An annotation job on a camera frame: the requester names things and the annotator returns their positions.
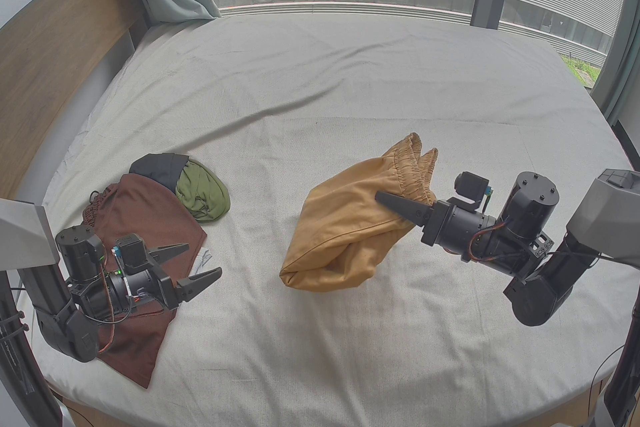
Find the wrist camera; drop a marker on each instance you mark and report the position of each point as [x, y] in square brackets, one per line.
[472, 187]
[131, 252]

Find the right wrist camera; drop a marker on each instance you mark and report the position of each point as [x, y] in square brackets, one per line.
[472, 187]

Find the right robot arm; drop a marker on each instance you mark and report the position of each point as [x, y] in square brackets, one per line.
[600, 220]

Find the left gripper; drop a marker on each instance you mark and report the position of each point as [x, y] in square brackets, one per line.
[160, 287]

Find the bed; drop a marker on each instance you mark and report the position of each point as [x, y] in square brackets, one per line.
[325, 89]

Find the mustard yellow shorts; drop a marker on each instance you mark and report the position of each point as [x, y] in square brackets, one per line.
[340, 215]

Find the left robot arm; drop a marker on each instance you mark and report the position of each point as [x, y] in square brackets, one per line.
[50, 305]

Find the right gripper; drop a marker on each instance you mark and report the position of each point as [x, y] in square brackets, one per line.
[457, 230]

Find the brown shorts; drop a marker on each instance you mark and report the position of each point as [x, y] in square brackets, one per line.
[150, 215]

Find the black garment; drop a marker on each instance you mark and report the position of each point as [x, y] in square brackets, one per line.
[157, 172]

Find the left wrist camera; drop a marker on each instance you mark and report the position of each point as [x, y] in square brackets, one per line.
[131, 252]

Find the green garment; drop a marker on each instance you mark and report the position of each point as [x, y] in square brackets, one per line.
[202, 190]

